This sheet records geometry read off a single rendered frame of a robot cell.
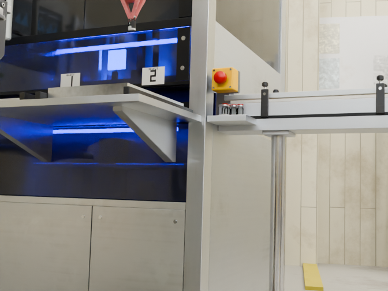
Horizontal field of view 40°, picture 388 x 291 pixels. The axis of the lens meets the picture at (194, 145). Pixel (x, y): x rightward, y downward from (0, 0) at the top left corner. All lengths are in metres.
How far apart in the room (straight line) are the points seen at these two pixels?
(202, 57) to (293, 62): 3.43
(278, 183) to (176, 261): 0.41
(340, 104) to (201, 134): 0.44
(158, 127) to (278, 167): 0.42
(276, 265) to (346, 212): 3.54
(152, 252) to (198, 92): 0.54
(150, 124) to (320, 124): 0.53
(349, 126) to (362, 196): 3.62
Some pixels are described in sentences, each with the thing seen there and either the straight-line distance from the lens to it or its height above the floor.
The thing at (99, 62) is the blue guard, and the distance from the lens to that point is 1.94.
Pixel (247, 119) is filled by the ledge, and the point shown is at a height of 0.87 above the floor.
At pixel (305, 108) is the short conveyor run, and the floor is 0.91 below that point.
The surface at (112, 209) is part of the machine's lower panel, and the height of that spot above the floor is 0.57.
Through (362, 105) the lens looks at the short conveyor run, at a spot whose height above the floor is 0.91.
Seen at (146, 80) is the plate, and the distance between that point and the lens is 1.82.
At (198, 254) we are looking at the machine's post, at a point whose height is 0.44.
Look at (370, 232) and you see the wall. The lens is 5.32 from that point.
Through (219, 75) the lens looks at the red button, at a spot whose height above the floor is 1.00.
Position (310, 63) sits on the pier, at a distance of 5.14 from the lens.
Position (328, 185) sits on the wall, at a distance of 5.27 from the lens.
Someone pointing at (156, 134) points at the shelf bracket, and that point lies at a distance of 1.61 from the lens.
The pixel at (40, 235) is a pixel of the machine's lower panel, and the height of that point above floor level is 0.46.
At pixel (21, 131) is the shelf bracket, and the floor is 0.82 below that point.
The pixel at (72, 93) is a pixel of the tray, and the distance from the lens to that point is 1.51.
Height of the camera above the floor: 0.64
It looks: 5 degrees up
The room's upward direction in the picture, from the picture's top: 2 degrees clockwise
